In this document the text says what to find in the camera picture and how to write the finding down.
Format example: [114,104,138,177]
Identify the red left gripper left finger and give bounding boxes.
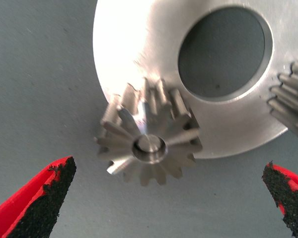
[0,155,77,238]

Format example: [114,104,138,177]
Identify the dark grey table cloth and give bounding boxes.
[0,0,298,238]

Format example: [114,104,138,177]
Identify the larger steel gear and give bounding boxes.
[93,78,204,187]

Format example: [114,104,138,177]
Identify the round metal plate with hole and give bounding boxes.
[92,0,298,159]

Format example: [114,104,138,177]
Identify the smaller steel gear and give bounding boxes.
[267,57,298,144]

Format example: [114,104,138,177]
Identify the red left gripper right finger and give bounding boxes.
[262,161,298,238]

